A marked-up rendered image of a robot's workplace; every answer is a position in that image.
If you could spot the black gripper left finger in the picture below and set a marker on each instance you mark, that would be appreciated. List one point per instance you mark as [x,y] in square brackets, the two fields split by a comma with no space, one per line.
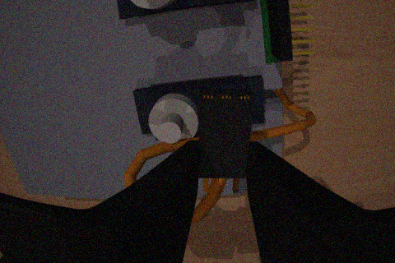
[147,222]

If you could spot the grey flat base plate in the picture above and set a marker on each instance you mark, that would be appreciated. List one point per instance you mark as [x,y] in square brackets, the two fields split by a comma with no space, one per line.
[81,91]

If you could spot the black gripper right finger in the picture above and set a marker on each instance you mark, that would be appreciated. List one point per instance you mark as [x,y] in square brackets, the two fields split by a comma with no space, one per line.
[297,220]

